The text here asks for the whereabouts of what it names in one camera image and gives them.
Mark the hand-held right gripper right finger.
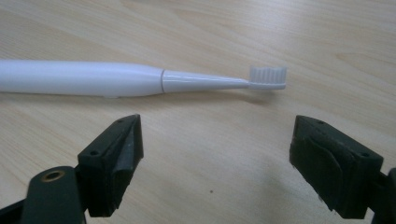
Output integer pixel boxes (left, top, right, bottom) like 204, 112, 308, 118
289, 115, 385, 220

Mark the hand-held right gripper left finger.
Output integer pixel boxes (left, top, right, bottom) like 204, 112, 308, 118
77, 114, 145, 218

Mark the white electric toothbrush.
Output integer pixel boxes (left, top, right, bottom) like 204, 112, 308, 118
0, 59, 288, 99

